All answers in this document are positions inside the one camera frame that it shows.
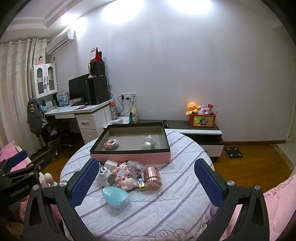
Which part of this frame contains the red toy storage bin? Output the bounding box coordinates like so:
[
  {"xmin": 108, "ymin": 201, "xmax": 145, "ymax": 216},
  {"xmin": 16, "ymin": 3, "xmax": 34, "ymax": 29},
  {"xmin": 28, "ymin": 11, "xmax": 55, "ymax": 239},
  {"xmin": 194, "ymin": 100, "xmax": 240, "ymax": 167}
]
[{"xmin": 189, "ymin": 114, "xmax": 216, "ymax": 128}]

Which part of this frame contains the red paper bag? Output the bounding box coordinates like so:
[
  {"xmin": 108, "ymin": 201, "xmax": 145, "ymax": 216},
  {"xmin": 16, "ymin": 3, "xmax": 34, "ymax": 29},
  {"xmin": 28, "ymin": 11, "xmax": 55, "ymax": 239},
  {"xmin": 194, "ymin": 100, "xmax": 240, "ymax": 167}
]
[{"xmin": 90, "ymin": 47, "xmax": 102, "ymax": 63}]

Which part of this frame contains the yellow blue snack bag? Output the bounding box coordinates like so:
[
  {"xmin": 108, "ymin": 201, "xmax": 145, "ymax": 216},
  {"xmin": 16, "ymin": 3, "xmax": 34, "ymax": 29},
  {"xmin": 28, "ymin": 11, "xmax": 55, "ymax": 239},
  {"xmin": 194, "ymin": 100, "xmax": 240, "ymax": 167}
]
[{"xmin": 129, "ymin": 106, "xmax": 138, "ymax": 123}]

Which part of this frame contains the white computer desk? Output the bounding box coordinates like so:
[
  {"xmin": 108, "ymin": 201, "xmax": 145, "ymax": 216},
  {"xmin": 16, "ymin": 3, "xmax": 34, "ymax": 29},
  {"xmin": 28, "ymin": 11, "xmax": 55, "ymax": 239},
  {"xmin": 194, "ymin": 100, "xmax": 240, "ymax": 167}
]
[{"xmin": 45, "ymin": 99, "xmax": 114, "ymax": 144}]

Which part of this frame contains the hello kitty brick figure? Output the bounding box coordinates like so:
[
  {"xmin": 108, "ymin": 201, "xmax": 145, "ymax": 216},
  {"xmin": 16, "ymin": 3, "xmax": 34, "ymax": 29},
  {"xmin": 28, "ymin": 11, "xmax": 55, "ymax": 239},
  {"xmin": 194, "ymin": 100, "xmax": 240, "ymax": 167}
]
[{"xmin": 118, "ymin": 162, "xmax": 127, "ymax": 170}]

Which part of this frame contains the pink brick block toy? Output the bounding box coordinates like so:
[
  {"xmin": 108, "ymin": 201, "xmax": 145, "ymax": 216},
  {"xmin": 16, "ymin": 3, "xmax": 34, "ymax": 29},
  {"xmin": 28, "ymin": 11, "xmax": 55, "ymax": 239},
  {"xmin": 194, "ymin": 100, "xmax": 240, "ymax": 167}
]
[{"xmin": 104, "ymin": 139, "xmax": 119, "ymax": 150}]

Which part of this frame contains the pink blanket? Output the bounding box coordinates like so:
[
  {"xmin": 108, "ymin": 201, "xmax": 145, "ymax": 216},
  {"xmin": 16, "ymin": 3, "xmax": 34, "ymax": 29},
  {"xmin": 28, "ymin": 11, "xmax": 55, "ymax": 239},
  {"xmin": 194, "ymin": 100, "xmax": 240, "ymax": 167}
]
[{"xmin": 217, "ymin": 173, "xmax": 296, "ymax": 241}]

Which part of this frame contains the small black speaker box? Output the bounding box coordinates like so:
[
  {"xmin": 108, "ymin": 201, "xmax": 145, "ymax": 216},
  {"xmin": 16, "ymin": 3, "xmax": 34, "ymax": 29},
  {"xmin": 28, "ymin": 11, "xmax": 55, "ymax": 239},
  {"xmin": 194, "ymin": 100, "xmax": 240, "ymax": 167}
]
[{"xmin": 89, "ymin": 61, "xmax": 105, "ymax": 76}]

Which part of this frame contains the black office chair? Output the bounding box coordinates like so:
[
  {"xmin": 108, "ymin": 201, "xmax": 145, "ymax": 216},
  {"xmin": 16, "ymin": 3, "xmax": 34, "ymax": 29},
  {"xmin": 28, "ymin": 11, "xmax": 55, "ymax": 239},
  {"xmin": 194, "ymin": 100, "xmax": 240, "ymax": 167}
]
[{"xmin": 41, "ymin": 116, "xmax": 72, "ymax": 159}]

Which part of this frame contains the pink pig doll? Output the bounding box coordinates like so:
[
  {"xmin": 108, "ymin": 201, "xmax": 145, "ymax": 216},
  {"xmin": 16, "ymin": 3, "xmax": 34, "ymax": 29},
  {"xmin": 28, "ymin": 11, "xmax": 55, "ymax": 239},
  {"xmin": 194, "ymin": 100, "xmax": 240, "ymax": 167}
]
[{"xmin": 112, "ymin": 169, "xmax": 138, "ymax": 191}]

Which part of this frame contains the white plug diffuser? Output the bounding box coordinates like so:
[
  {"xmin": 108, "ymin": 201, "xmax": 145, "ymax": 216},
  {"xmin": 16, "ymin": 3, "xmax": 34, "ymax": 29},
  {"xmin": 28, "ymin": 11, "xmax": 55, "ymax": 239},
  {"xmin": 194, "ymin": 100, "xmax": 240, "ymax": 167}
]
[{"xmin": 96, "ymin": 167, "xmax": 111, "ymax": 187}]

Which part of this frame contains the orange octopus plush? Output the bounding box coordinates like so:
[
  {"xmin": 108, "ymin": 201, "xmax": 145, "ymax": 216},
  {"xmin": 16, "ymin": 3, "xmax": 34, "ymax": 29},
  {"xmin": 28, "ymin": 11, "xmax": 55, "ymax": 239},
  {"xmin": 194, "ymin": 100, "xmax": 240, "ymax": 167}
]
[{"xmin": 185, "ymin": 101, "xmax": 202, "ymax": 115}]

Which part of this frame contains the pink black storage box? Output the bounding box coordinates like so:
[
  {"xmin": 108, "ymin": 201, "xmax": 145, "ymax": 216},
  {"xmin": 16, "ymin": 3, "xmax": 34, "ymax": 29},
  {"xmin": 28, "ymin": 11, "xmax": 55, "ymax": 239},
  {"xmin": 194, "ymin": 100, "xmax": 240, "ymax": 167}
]
[{"xmin": 90, "ymin": 122, "xmax": 171, "ymax": 165}]

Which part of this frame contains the orange cap bottle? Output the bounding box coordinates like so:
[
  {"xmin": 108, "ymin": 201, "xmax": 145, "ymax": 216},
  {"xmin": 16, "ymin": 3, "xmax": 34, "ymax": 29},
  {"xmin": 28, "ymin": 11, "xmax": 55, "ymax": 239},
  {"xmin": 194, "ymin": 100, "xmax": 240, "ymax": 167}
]
[{"xmin": 110, "ymin": 101, "xmax": 118, "ymax": 120}]

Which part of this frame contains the white wall power strip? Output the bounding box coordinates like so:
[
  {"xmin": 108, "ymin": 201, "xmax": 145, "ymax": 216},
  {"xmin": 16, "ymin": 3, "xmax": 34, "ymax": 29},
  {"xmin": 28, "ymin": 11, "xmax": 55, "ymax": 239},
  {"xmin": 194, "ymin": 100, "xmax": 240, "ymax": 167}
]
[{"xmin": 120, "ymin": 93, "xmax": 137, "ymax": 100}]

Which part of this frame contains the black computer tower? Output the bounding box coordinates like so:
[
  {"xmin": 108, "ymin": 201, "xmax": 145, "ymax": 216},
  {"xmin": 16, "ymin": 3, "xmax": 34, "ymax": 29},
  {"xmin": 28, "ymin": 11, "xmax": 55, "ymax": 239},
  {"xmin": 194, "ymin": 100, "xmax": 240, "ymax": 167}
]
[{"xmin": 86, "ymin": 76, "xmax": 109, "ymax": 105}]

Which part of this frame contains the black computer monitor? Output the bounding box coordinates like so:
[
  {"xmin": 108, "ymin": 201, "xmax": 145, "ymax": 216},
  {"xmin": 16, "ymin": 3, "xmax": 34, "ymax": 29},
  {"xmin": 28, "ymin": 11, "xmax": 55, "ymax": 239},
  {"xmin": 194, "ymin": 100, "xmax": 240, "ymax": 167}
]
[{"xmin": 68, "ymin": 74, "xmax": 89, "ymax": 106}]

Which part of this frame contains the striped white tablecloth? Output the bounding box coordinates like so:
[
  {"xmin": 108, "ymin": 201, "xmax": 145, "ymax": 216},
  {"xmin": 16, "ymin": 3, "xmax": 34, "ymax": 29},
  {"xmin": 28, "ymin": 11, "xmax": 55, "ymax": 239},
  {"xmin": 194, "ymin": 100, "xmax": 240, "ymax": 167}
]
[{"xmin": 59, "ymin": 128, "xmax": 220, "ymax": 241}]

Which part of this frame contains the dark hanging jacket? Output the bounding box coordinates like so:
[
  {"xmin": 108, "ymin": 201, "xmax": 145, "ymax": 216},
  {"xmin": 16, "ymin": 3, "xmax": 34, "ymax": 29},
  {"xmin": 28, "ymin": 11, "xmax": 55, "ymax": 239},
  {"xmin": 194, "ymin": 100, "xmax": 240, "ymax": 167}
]
[{"xmin": 27, "ymin": 98, "xmax": 48, "ymax": 137}]

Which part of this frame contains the white charger adapter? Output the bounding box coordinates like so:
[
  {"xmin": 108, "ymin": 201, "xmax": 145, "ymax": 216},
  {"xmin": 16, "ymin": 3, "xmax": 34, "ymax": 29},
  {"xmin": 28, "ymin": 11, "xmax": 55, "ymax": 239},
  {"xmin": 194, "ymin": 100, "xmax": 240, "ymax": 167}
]
[{"xmin": 104, "ymin": 160, "xmax": 118, "ymax": 172}]

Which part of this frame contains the blue yellow slim box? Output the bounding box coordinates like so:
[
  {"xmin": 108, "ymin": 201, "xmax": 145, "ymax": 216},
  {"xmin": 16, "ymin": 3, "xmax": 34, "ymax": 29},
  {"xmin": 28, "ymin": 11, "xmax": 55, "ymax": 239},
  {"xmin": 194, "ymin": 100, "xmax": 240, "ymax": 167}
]
[{"xmin": 137, "ymin": 176, "xmax": 146, "ymax": 191}]

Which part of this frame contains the white side cabinet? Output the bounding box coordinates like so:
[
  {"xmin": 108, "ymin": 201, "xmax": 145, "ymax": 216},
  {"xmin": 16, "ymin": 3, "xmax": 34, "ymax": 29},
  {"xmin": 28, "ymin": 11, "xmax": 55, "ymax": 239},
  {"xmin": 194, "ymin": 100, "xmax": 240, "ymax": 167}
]
[{"xmin": 104, "ymin": 116, "xmax": 130, "ymax": 128}]

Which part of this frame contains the rose gold cylinder jar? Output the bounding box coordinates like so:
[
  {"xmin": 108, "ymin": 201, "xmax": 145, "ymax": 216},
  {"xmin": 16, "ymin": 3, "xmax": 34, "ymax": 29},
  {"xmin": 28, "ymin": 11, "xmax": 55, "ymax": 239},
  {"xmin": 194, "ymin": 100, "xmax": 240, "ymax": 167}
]
[{"xmin": 143, "ymin": 167, "xmax": 162, "ymax": 191}]

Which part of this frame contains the white air conditioner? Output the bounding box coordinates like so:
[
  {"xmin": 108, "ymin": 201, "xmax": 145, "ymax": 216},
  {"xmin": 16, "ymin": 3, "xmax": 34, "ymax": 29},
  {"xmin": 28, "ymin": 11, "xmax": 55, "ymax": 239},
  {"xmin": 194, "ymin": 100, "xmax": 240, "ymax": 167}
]
[{"xmin": 46, "ymin": 29, "xmax": 75, "ymax": 55}]

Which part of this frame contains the white glass door cabinet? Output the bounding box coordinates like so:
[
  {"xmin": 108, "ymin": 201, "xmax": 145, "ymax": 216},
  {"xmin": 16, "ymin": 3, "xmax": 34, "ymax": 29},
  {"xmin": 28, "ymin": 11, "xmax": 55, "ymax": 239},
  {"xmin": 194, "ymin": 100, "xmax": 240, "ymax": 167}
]
[{"xmin": 31, "ymin": 63, "xmax": 58, "ymax": 98}]

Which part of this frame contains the black white tv cabinet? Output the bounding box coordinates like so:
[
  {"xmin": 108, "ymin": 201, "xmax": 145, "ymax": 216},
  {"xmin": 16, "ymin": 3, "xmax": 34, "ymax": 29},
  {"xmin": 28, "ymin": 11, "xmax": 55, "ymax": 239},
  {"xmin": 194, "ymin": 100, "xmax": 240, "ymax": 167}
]
[{"xmin": 137, "ymin": 120, "xmax": 224, "ymax": 161}]

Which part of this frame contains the beige curtain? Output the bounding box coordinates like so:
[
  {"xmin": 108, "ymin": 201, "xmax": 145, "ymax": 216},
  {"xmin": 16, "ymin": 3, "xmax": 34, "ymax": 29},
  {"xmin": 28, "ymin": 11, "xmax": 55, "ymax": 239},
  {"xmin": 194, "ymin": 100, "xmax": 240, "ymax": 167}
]
[{"xmin": 1, "ymin": 38, "xmax": 47, "ymax": 155}]

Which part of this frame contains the black bathroom scale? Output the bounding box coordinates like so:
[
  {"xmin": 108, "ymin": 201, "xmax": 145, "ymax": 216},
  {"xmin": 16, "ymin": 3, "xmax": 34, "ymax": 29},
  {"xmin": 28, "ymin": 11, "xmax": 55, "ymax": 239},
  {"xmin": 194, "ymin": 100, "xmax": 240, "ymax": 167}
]
[{"xmin": 225, "ymin": 147, "xmax": 242, "ymax": 159}]

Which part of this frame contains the teal clear oval case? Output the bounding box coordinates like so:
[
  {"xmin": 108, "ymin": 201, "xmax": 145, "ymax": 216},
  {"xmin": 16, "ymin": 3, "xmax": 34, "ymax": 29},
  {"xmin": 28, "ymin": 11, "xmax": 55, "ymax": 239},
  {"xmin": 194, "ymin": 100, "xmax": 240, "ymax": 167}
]
[{"xmin": 102, "ymin": 186, "xmax": 130, "ymax": 211}]

